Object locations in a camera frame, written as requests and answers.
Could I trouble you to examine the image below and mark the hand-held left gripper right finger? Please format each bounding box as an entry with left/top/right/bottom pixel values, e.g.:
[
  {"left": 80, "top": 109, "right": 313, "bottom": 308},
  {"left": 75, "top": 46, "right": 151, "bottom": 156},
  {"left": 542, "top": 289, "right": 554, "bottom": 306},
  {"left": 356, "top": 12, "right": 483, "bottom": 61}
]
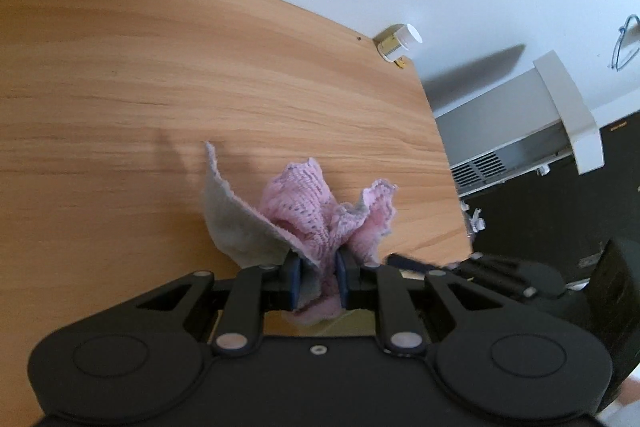
[{"left": 334, "top": 251, "right": 507, "bottom": 356}]

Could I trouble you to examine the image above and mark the small white-capped pill bottle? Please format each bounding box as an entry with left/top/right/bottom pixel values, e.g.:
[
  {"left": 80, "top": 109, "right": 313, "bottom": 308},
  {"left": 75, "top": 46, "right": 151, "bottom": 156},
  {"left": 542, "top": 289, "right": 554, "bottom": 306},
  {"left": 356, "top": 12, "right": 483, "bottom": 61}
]
[{"left": 377, "top": 23, "right": 424, "bottom": 63}]

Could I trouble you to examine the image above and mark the blue wire hanger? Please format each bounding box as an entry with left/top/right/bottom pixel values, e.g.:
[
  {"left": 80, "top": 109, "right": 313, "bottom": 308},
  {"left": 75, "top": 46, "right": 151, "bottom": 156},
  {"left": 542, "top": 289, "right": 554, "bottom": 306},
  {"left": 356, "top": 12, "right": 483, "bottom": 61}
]
[{"left": 611, "top": 14, "right": 640, "bottom": 71}]

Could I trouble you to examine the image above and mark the white vented appliance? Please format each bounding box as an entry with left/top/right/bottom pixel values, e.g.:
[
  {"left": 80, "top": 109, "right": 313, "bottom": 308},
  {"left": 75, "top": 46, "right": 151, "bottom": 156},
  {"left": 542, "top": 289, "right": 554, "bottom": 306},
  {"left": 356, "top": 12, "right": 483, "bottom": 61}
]
[{"left": 434, "top": 50, "right": 607, "bottom": 198}]

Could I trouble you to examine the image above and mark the pink and grey cloth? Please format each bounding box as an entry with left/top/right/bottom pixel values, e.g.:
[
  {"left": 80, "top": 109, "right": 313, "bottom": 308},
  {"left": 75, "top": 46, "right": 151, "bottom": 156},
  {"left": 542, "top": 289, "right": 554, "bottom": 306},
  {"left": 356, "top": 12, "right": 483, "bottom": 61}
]
[{"left": 201, "top": 141, "right": 399, "bottom": 327}]

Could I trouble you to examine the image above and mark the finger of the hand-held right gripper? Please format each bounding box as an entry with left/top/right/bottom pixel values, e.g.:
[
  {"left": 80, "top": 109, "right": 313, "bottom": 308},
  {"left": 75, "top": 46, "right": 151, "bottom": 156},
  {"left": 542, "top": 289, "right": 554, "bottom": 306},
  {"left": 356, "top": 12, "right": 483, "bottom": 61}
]
[{"left": 386, "top": 252, "right": 566, "bottom": 303}]

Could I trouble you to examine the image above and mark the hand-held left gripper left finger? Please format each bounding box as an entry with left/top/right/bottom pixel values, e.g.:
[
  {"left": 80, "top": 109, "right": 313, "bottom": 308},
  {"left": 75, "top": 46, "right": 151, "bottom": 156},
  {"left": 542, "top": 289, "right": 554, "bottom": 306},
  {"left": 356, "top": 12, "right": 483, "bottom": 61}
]
[{"left": 134, "top": 256, "right": 304, "bottom": 357}]

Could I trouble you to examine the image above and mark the black cabinet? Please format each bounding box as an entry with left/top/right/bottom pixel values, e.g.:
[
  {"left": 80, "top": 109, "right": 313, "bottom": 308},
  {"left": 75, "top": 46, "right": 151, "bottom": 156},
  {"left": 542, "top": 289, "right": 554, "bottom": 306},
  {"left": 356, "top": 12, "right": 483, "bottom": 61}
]
[{"left": 465, "top": 104, "right": 640, "bottom": 290}]

